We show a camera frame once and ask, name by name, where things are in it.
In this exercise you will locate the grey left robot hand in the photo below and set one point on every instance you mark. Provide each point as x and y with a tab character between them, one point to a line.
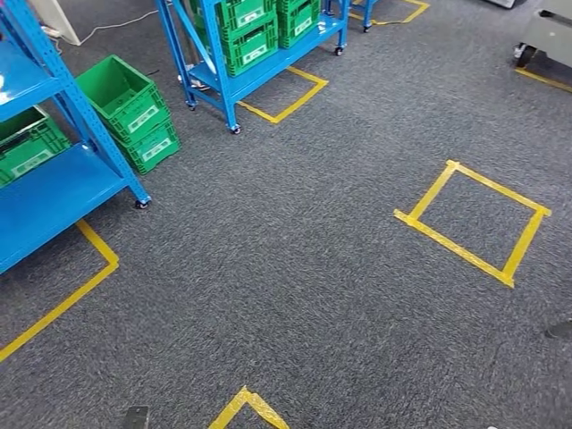
135	418

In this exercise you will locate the white desk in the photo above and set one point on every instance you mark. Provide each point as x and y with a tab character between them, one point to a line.
56	18

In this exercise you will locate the green plastic crate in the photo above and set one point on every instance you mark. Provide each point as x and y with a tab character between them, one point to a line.
288	29
156	148
103	83
295	5
232	53
228	15
31	154

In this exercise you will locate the grey wheeled cart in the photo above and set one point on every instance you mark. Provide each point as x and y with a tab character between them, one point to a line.
549	32

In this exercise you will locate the yellow floor tape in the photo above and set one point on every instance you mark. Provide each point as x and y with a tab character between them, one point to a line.
447	247
416	14
244	395
542	80
308	96

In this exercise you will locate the blue metal shelf rack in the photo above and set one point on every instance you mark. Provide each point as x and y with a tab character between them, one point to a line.
49	201
367	15
268	65

